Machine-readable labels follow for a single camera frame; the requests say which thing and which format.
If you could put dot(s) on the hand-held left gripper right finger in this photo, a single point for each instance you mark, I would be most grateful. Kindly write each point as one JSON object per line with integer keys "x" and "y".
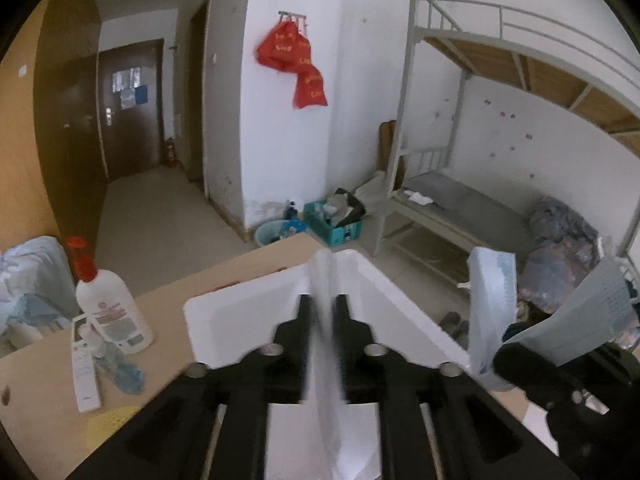
{"x": 341, "y": 340}

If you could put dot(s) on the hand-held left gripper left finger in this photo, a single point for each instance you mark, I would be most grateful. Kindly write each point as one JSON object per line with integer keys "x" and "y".
{"x": 301, "y": 340}

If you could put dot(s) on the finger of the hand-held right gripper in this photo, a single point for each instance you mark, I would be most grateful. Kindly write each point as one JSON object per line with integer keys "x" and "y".
{"x": 525, "y": 367}

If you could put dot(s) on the white foam sheet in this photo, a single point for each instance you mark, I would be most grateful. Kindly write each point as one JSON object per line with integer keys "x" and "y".
{"x": 324, "y": 310}

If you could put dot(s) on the white foam box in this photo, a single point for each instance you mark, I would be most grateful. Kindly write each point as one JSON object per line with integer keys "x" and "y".
{"x": 235, "y": 320}

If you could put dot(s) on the white blue-edged face mask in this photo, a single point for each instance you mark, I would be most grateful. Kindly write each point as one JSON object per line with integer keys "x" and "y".
{"x": 492, "y": 305}

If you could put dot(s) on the dark slippers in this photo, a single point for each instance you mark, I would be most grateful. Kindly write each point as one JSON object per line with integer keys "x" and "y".
{"x": 452, "y": 330}

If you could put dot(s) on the blue plastic basin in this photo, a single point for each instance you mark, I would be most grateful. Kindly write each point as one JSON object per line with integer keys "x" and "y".
{"x": 272, "y": 235}

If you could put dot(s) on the teal plastic crate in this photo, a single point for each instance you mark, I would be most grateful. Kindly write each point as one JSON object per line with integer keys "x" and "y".
{"x": 325, "y": 227}

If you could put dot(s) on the floral blanket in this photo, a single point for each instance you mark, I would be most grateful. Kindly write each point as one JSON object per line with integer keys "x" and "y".
{"x": 560, "y": 245}

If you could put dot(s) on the white cloth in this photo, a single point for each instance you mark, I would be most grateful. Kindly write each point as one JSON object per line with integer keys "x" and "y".
{"x": 417, "y": 197}

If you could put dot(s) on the grey mattress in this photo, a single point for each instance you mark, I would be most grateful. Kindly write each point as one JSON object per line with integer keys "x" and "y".
{"x": 475, "y": 210}

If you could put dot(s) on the blue spray bottle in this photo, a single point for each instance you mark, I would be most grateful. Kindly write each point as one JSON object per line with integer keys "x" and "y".
{"x": 120, "y": 367}

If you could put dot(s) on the white lotion pump bottle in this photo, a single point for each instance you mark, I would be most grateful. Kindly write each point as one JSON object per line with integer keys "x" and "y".
{"x": 115, "y": 315}

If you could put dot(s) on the wooden board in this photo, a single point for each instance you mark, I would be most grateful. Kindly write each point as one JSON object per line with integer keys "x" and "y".
{"x": 386, "y": 150}

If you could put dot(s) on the white remote control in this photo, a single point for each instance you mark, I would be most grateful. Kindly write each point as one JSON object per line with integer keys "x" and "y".
{"x": 82, "y": 385}

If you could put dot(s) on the red fire extinguisher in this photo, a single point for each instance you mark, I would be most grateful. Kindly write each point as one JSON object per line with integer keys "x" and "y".
{"x": 171, "y": 154}

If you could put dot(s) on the dark brown entrance door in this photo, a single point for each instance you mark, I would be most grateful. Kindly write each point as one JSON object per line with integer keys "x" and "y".
{"x": 132, "y": 130}

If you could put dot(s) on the bundle in plastic bag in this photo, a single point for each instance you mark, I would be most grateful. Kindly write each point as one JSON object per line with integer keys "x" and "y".
{"x": 30, "y": 270}

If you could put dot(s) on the blue paper notice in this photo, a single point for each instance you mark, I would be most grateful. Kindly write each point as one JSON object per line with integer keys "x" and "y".
{"x": 141, "y": 95}

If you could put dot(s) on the wooden wardrobe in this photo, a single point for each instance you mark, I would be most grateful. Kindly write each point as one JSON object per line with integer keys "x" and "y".
{"x": 70, "y": 125}

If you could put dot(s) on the white metal bunk bed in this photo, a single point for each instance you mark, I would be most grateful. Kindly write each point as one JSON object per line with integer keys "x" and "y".
{"x": 500, "y": 45}

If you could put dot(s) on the brown side door frame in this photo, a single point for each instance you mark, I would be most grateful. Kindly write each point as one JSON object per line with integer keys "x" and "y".
{"x": 196, "y": 100}

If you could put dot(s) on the metal wall hook rack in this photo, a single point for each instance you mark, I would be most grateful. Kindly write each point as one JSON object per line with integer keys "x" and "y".
{"x": 292, "y": 15}

